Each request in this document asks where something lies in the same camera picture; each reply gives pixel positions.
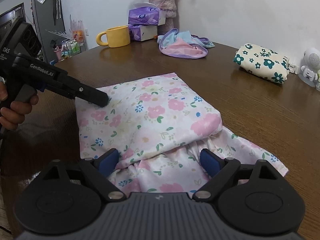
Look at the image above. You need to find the lower purple tissue pack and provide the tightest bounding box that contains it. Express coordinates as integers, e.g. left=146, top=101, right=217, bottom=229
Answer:
left=128, top=24, right=158, bottom=42

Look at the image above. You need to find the pink floral baby dress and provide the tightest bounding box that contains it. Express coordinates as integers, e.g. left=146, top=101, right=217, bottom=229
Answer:
left=75, top=73, right=288, bottom=194

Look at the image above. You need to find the person's left hand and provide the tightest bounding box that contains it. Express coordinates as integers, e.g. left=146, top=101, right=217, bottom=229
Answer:
left=0, top=81, right=40, bottom=132

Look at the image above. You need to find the blue pink purple garment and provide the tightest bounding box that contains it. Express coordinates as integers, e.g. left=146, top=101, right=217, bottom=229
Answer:
left=157, top=28, right=215, bottom=59

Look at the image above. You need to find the cluttered storage rack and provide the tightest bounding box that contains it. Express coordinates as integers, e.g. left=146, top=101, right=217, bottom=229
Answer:
left=46, top=15, right=90, bottom=62

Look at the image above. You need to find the purple tissue pack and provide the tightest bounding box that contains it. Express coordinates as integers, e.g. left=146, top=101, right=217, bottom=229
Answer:
left=128, top=24, right=158, bottom=42
left=128, top=3, right=166, bottom=26

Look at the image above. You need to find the white power strip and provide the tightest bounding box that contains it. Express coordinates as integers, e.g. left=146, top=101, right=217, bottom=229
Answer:
left=288, top=63, right=300, bottom=75

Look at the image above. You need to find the cream green-flower folded cloth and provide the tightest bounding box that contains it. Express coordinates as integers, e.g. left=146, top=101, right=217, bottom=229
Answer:
left=233, top=43, right=289, bottom=84

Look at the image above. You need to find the grey refrigerator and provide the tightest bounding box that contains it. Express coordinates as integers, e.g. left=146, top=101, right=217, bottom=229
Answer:
left=31, top=0, right=65, bottom=63

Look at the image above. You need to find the white astronaut speaker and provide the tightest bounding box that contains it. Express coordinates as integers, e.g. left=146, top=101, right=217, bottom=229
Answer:
left=298, top=48, right=319, bottom=87

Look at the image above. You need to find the yellow ceramic mug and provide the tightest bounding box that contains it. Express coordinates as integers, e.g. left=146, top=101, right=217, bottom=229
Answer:
left=96, top=25, right=131, bottom=48

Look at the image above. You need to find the upper purple tissue pack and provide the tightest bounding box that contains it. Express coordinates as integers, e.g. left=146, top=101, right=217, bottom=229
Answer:
left=128, top=3, right=166, bottom=26

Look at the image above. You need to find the pink patterned flower vase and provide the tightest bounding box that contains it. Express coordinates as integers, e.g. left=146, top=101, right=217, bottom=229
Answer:
left=149, top=0, right=177, bottom=35

